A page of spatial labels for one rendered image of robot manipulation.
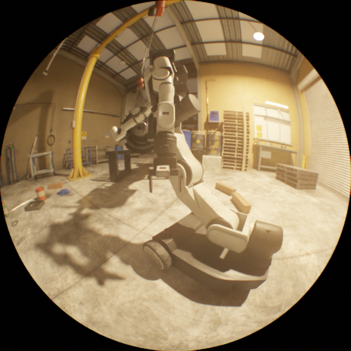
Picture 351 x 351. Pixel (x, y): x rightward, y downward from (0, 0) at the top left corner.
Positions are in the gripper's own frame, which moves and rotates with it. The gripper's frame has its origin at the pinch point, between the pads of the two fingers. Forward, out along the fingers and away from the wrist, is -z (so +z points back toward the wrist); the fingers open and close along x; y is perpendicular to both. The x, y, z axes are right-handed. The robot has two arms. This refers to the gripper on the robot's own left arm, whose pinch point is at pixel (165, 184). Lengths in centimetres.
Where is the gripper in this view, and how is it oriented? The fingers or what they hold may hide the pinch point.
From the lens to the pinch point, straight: 42.4
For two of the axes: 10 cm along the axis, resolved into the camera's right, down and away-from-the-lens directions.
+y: 1.1, 0.1, -9.9
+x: -9.9, 0.1, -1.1
